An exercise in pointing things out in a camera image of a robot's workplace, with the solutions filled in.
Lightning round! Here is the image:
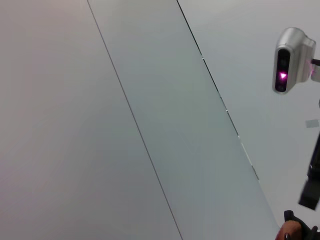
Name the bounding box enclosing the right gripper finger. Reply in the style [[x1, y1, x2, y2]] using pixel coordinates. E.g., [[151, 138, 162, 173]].
[[298, 129, 320, 211]]

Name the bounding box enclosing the black bag with orange handles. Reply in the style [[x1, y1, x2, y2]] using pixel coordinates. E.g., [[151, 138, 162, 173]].
[[275, 209, 320, 240]]

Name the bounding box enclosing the silver head camera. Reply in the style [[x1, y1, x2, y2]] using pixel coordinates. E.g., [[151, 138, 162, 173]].
[[271, 26, 317, 96]]

